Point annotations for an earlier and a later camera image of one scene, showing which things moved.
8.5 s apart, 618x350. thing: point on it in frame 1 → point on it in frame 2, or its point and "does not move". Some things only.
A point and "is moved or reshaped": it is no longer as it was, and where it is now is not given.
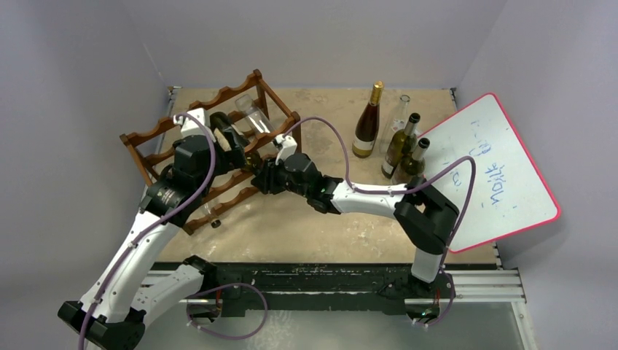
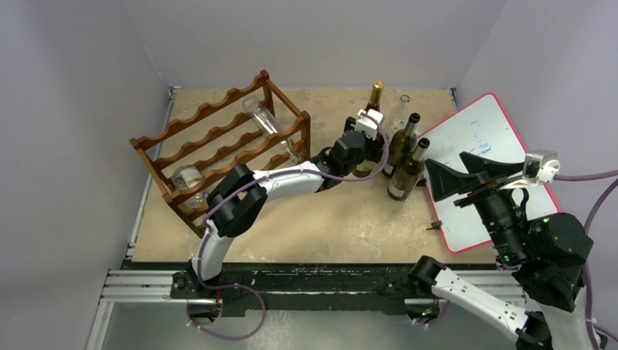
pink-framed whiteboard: x=510 y=195 does not move
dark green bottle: x=403 y=144 does not move
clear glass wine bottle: x=396 y=124 does not move
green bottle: x=409 y=166 does not move
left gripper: x=232 y=159 → x=374 y=152
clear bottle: x=257 y=119 is moved or reshaped
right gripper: x=270 y=176 → x=476 y=188
